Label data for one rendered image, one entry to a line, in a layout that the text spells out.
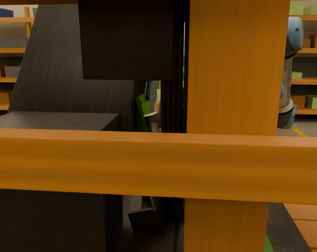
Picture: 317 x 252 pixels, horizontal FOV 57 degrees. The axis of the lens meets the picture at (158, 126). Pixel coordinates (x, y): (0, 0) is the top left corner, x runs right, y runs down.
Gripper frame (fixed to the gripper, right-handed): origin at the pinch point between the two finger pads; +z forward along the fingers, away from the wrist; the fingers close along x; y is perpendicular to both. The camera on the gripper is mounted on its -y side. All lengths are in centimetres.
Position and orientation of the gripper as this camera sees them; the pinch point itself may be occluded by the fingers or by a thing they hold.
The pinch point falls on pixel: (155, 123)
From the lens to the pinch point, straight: 82.7
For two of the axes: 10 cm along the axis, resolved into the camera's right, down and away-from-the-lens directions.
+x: -2.7, -4.8, -8.3
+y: -1.2, -8.4, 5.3
